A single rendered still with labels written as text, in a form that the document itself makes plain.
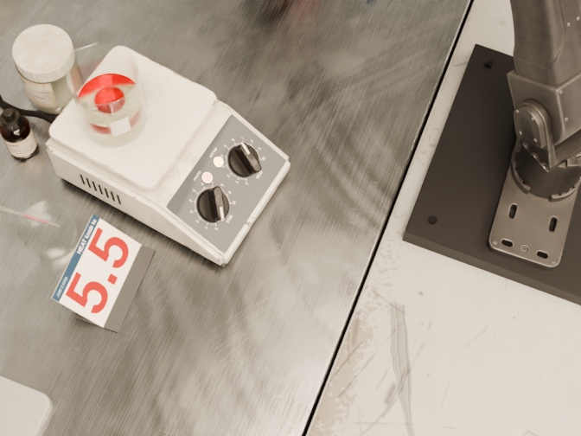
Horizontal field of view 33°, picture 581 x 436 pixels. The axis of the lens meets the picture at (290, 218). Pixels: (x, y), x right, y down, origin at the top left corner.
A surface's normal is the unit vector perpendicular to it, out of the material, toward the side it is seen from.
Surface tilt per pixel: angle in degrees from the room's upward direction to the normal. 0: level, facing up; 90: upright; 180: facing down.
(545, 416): 0
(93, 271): 40
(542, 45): 79
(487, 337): 0
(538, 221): 1
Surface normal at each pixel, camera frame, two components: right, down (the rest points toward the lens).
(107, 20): 0.03, -0.42
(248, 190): 0.46, -0.14
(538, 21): -0.79, 0.50
